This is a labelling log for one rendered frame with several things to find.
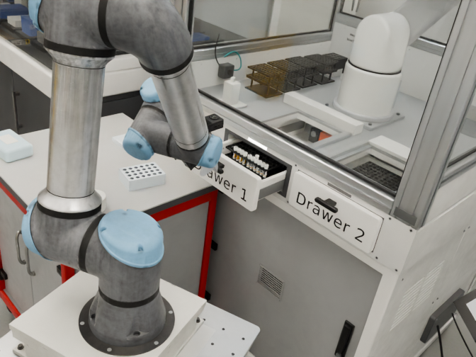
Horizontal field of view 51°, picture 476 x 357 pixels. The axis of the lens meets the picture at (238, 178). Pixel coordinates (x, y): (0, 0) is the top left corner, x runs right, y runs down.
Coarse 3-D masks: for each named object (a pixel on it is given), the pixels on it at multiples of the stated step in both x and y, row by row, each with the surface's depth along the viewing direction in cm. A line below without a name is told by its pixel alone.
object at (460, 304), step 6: (468, 294) 98; (474, 294) 97; (456, 300) 99; (462, 300) 98; (468, 300) 97; (456, 306) 98; (462, 306) 98; (462, 312) 97; (468, 312) 96; (462, 318) 96; (468, 318) 95; (474, 318) 94; (468, 324) 94; (474, 324) 93; (474, 330) 93; (474, 336) 92
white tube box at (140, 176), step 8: (120, 168) 159; (128, 168) 160; (136, 168) 162; (144, 168) 161; (152, 168) 162; (160, 168) 163; (120, 176) 159; (128, 176) 156; (136, 176) 157; (144, 176) 158; (152, 176) 158; (160, 176) 159; (128, 184) 155; (136, 184) 156; (144, 184) 157; (152, 184) 159; (160, 184) 161
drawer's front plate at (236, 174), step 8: (224, 160) 146; (232, 160) 146; (224, 168) 147; (232, 168) 145; (240, 168) 143; (200, 176) 157; (216, 176) 151; (224, 176) 148; (232, 176) 146; (240, 176) 143; (248, 176) 141; (256, 176) 140; (216, 184) 152; (240, 184) 144; (248, 184) 142; (256, 184) 139; (224, 192) 150; (232, 192) 148; (240, 192) 145; (248, 192) 143; (256, 192) 141; (240, 200) 146; (248, 200) 144; (256, 200) 143; (248, 208) 144
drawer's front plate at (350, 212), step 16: (304, 176) 143; (304, 192) 144; (320, 192) 140; (336, 192) 138; (304, 208) 146; (320, 208) 142; (352, 208) 134; (336, 224) 139; (352, 224) 135; (368, 224) 131; (352, 240) 136; (368, 240) 132
